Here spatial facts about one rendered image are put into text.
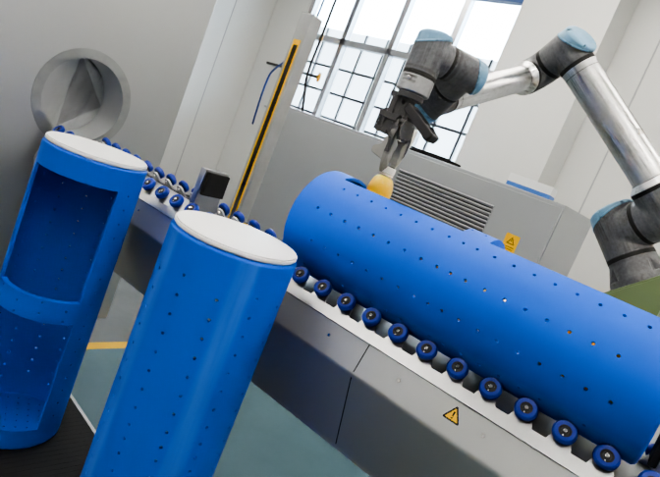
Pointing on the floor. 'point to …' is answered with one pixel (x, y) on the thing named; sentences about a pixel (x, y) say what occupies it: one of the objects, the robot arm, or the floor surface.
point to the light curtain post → (275, 114)
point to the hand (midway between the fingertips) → (388, 169)
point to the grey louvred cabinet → (418, 191)
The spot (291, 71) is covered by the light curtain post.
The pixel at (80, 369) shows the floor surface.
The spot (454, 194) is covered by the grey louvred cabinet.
